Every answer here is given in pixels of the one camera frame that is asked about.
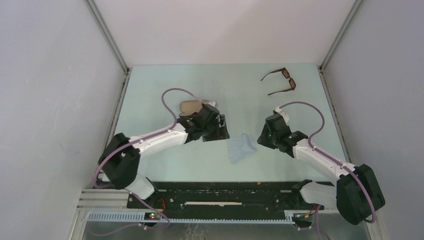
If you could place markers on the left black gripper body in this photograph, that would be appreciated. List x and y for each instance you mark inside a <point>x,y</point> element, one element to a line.
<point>206,128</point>

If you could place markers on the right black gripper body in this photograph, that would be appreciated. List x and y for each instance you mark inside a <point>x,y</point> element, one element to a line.
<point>267,139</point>

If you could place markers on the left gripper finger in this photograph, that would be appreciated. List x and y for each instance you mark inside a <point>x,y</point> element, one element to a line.
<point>211,135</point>
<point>223,133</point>

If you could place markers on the black glasses case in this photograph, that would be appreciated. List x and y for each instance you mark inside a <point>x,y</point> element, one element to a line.
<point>188,108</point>

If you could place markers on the light blue cleaning cloth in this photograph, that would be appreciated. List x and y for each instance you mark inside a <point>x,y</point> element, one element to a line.
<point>241,148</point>

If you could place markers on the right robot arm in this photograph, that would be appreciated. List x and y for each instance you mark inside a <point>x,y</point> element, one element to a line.
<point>354,190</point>

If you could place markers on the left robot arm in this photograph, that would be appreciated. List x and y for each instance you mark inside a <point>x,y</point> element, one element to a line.
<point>121,161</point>

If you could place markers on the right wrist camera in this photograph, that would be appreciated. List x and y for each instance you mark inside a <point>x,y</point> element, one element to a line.
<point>284,115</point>

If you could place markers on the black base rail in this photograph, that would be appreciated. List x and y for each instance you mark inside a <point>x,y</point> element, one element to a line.
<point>229,201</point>

